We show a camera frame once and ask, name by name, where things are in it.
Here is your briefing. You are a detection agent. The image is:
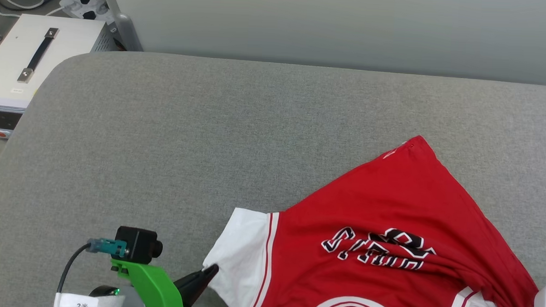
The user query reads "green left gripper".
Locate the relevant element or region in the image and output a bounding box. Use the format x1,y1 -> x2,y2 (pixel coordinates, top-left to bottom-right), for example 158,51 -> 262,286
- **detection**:
108,256 -> 220,307

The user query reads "left teal plug camera cable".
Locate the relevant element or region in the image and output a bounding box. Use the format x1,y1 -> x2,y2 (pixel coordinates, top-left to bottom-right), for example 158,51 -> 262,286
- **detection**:
53,237 -> 129,307

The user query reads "grey metal desk post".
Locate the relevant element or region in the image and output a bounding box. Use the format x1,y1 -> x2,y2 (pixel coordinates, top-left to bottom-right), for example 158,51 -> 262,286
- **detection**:
97,0 -> 145,53

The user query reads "white power strip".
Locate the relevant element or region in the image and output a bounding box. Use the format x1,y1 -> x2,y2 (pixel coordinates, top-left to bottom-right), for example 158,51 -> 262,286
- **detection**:
59,0 -> 111,21

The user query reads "white power supply box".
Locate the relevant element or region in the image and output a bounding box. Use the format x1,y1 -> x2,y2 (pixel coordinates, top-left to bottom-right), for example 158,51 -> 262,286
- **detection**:
0,13 -> 119,144

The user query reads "red basketball jersey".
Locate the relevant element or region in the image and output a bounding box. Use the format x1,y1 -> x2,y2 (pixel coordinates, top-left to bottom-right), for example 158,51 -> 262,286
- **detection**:
202,128 -> 546,307

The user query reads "black carry handle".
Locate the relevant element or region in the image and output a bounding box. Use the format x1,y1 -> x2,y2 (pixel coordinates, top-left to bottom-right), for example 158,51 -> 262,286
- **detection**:
18,26 -> 60,84

